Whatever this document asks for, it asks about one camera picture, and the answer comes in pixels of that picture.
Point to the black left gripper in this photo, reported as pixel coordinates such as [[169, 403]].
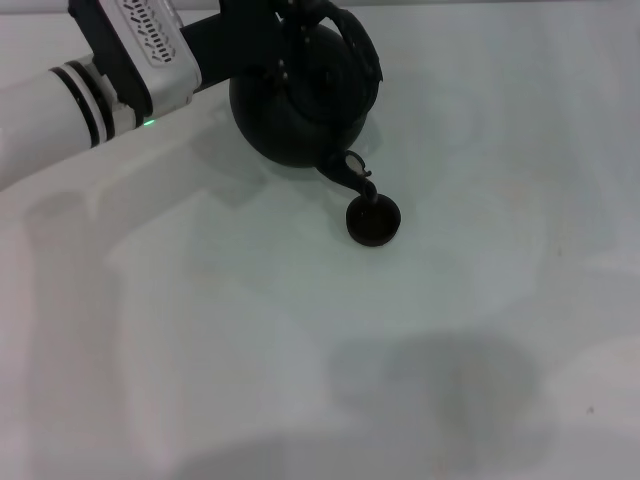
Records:
[[230, 45]]

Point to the black round teapot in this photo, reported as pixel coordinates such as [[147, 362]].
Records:
[[320, 110]]

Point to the small dark teacup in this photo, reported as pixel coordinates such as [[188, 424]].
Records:
[[374, 222]]

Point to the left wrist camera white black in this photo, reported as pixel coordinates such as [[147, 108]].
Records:
[[145, 50]]

